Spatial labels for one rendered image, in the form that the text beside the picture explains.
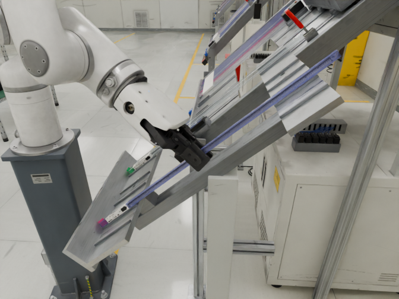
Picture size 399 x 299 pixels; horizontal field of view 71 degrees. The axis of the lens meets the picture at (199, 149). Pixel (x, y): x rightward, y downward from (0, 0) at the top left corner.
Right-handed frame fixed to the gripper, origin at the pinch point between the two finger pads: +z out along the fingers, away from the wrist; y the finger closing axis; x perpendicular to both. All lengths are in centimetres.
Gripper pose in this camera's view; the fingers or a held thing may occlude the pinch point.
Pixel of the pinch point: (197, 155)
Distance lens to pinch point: 47.0
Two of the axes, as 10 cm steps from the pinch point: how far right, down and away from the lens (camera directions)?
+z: 7.3, 6.8, 0.0
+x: -6.3, 6.8, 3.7
